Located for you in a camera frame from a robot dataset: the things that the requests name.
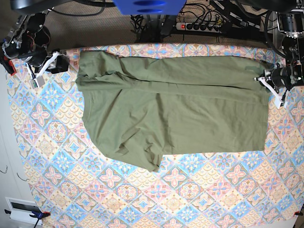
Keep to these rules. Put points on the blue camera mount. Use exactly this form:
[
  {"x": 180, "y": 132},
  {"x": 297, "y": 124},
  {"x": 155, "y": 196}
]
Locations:
[{"x": 146, "y": 7}]

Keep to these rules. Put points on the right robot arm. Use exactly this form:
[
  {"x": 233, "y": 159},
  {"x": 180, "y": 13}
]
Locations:
[{"x": 28, "y": 40}]

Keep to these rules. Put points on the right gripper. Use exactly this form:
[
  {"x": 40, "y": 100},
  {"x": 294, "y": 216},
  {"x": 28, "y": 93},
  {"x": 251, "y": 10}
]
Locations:
[{"x": 60, "y": 62}]

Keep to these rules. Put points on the patterned tablecloth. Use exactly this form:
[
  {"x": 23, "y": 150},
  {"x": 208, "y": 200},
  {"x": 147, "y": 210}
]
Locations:
[{"x": 80, "y": 188}]

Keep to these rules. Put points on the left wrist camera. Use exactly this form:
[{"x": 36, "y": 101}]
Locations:
[{"x": 279, "y": 103}]

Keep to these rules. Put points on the green t-shirt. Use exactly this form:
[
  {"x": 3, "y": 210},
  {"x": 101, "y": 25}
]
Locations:
[{"x": 138, "y": 109}]

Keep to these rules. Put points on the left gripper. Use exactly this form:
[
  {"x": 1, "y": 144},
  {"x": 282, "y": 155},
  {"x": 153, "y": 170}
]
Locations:
[{"x": 278, "y": 77}]

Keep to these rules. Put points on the blue orange clamp bottom left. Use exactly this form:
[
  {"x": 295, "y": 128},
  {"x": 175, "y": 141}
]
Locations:
[{"x": 39, "y": 215}]

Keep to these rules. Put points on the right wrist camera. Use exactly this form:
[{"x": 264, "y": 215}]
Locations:
[{"x": 37, "y": 82}]

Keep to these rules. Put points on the blue orange clamp top left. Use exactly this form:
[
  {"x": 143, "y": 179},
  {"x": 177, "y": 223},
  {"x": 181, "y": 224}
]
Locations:
[{"x": 8, "y": 65}]

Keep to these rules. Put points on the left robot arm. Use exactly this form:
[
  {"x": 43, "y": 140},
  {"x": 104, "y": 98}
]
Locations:
[{"x": 290, "y": 21}]

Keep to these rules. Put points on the white power strip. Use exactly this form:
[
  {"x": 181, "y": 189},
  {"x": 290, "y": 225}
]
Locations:
[{"x": 185, "y": 26}]

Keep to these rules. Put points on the blue orange clamp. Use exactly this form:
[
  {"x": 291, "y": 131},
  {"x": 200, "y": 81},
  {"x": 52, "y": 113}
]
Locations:
[
  {"x": 8, "y": 65},
  {"x": 39, "y": 215}
]

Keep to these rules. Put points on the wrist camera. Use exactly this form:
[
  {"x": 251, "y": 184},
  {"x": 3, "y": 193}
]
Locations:
[
  {"x": 37, "y": 82},
  {"x": 279, "y": 103}
]

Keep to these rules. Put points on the orange clamp bottom right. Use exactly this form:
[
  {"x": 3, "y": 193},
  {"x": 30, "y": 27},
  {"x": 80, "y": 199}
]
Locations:
[{"x": 298, "y": 213}]

